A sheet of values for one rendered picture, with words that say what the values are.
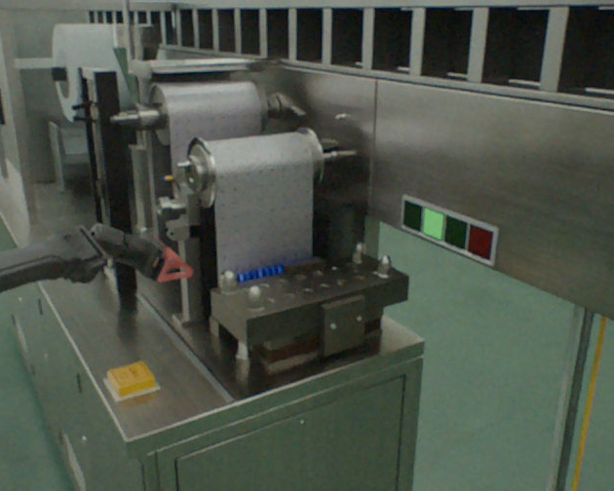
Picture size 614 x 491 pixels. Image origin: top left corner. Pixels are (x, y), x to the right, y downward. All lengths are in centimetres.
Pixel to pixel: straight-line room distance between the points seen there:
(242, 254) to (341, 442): 45
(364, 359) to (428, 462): 124
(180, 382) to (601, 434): 198
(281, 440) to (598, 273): 66
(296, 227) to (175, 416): 50
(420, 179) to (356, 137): 22
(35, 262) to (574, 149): 85
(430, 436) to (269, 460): 140
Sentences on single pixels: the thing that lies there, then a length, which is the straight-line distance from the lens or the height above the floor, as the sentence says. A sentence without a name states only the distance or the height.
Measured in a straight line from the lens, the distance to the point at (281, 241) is 139.
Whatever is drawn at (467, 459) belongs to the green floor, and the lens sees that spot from 255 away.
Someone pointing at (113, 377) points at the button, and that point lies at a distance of 124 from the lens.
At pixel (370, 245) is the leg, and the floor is 97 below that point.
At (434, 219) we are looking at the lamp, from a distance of 122.
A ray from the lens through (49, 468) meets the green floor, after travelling 259.
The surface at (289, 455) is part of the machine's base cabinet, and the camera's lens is 131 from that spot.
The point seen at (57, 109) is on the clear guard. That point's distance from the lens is 223.
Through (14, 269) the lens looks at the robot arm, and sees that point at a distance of 104.
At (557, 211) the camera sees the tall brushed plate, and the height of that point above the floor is 128.
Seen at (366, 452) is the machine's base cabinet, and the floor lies 66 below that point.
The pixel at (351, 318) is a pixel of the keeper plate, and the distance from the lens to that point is 128.
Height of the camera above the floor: 156
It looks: 20 degrees down
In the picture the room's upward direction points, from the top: straight up
